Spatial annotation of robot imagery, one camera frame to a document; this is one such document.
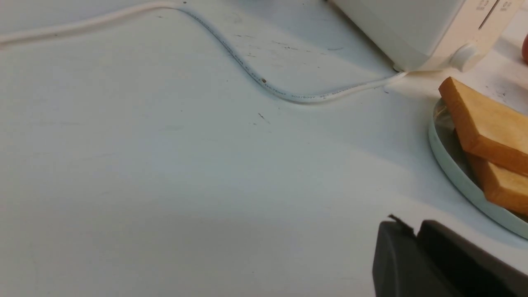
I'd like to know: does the toast slice slot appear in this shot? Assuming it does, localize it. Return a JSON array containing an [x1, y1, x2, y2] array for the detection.
[[438, 77, 528, 176], [455, 124, 528, 215]]

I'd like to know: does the white toaster power cord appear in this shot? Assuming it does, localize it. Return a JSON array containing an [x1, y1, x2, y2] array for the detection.
[[0, 1, 407, 104]]

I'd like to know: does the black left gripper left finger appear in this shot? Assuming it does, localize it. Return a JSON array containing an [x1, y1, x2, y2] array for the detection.
[[372, 214, 458, 297]]

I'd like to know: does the light green round plate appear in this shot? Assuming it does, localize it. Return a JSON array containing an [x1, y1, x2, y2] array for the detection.
[[428, 99, 528, 239]]

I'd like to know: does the white two-slot toaster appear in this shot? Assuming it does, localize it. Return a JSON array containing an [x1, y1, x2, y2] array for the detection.
[[333, 0, 525, 73]]

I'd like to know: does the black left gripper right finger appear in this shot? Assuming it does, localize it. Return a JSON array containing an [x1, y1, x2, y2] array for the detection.
[[417, 220, 528, 297]]

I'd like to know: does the red apple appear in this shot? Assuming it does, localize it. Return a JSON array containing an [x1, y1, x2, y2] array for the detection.
[[521, 35, 528, 64]]

